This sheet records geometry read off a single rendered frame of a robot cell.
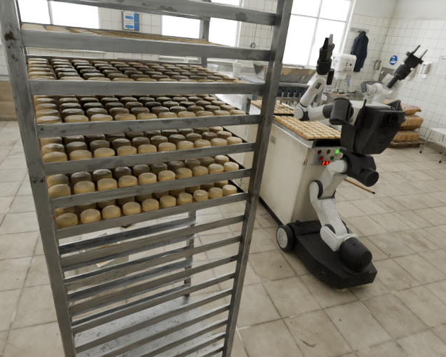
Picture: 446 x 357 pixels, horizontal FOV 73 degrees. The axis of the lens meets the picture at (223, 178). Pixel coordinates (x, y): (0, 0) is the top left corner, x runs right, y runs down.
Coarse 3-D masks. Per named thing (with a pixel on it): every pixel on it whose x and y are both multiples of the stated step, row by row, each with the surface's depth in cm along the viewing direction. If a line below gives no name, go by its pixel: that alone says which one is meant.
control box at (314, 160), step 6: (312, 150) 228; (318, 150) 225; (324, 150) 227; (330, 150) 229; (312, 156) 228; (318, 156) 228; (324, 156) 230; (330, 156) 232; (336, 156) 234; (312, 162) 229; (318, 162) 231; (330, 162) 234
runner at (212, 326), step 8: (224, 320) 130; (208, 328) 127; (216, 328) 129; (184, 336) 124; (192, 336) 123; (168, 344) 118; (176, 344) 120; (144, 352) 117; (152, 352) 115; (160, 352) 117
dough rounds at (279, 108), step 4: (260, 100) 325; (252, 104) 311; (256, 104) 304; (260, 104) 311; (276, 104) 316; (284, 104) 317; (260, 108) 295; (276, 108) 295; (280, 108) 297; (284, 108) 302; (288, 108) 301; (292, 108) 303; (276, 112) 282; (280, 112) 284; (284, 112) 291; (288, 112) 286; (292, 112) 288
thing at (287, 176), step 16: (272, 128) 276; (272, 144) 277; (288, 144) 250; (304, 144) 229; (320, 144) 233; (336, 144) 237; (272, 160) 278; (288, 160) 252; (304, 160) 230; (272, 176) 280; (288, 176) 253; (304, 176) 237; (272, 192) 282; (288, 192) 254; (304, 192) 244; (272, 208) 284; (288, 208) 255; (304, 208) 252
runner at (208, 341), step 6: (216, 336) 136; (222, 336) 135; (204, 342) 130; (210, 342) 132; (186, 348) 129; (192, 348) 127; (198, 348) 129; (174, 354) 127; (180, 354) 124; (186, 354) 127
